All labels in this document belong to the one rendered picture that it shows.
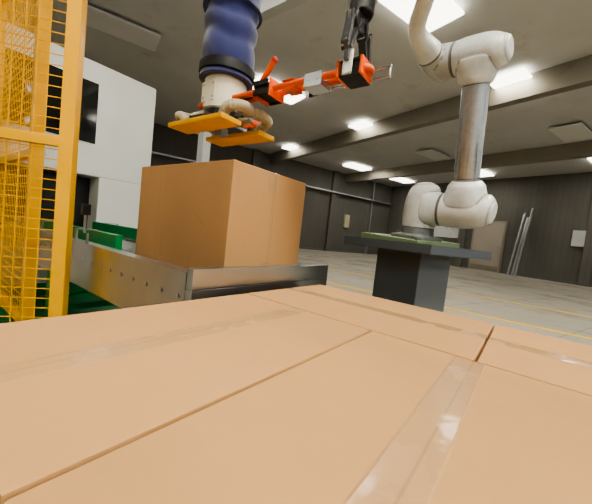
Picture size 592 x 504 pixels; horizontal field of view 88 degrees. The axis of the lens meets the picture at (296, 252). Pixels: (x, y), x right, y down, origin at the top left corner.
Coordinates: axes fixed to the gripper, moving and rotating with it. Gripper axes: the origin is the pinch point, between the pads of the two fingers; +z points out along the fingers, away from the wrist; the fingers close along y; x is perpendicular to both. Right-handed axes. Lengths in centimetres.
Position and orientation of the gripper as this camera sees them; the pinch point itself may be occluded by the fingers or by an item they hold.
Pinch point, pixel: (354, 72)
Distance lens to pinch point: 110.5
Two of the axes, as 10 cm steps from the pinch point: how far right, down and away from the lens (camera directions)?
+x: 7.9, 1.3, -6.0
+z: -1.1, 9.9, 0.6
